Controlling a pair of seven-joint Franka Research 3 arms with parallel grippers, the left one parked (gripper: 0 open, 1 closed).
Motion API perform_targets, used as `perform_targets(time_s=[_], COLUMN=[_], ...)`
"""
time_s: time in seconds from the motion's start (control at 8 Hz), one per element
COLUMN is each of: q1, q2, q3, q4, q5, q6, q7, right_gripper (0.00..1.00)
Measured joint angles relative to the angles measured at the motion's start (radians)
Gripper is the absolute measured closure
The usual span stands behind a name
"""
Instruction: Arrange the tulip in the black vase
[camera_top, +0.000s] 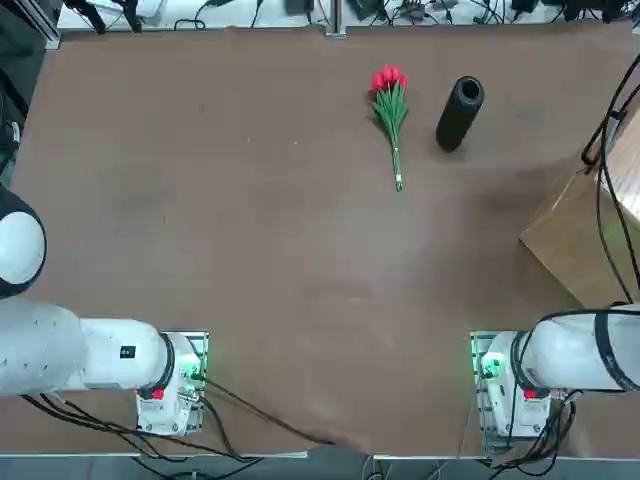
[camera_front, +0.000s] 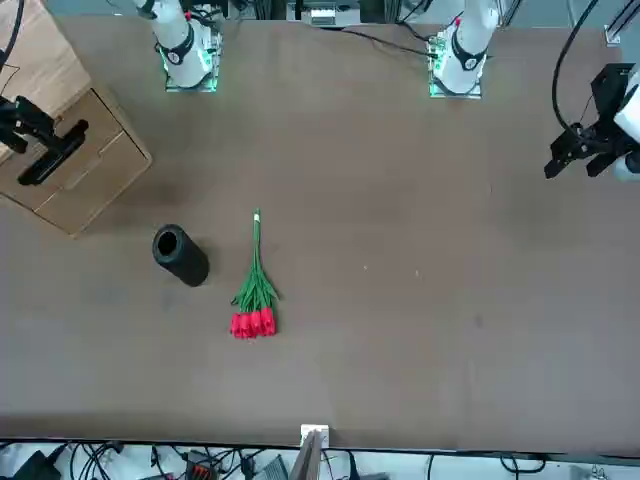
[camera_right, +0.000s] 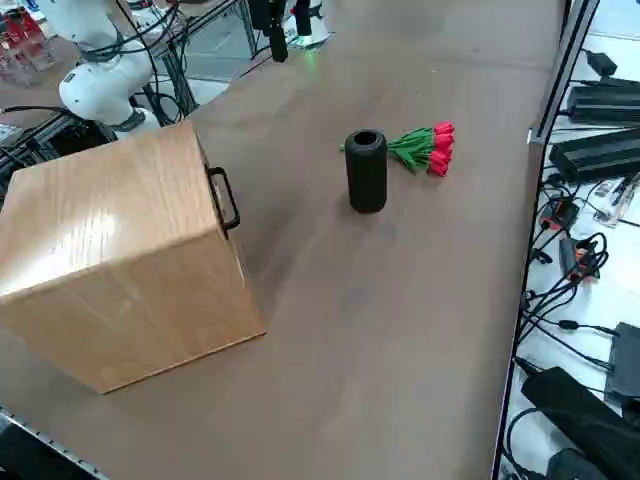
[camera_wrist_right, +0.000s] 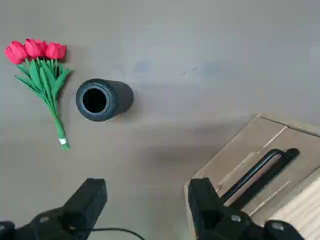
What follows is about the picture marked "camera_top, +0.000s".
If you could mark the red tulip bouquet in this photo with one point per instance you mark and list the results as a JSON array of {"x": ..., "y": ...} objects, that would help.
[{"x": 395, "y": 107}]

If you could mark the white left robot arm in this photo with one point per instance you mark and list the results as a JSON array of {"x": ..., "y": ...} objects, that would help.
[{"x": 50, "y": 350}]

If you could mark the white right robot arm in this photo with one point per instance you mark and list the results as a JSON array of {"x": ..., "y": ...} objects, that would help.
[{"x": 565, "y": 350}]

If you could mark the black cylindrical vase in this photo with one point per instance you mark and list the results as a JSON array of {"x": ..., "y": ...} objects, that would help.
[{"x": 452, "y": 125}]

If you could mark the ribbed black power adapter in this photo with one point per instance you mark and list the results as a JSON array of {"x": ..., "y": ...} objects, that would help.
[{"x": 367, "y": 9}]

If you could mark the orange and black device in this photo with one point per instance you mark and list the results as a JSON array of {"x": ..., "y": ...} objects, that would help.
[{"x": 414, "y": 7}]

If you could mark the white paper box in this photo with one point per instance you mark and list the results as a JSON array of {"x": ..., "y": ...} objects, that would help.
[{"x": 150, "y": 7}]

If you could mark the black tripod leg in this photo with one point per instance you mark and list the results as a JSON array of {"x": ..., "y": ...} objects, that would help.
[
  {"x": 131, "y": 17},
  {"x": 95, "y": 20}
]

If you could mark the aluminium frame post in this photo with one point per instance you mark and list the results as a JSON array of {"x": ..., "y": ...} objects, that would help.
[{"x": 335, "y": 20}]

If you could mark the aluminium frame rail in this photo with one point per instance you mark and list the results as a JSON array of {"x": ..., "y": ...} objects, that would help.
[{"x": 47, "y": 30}]

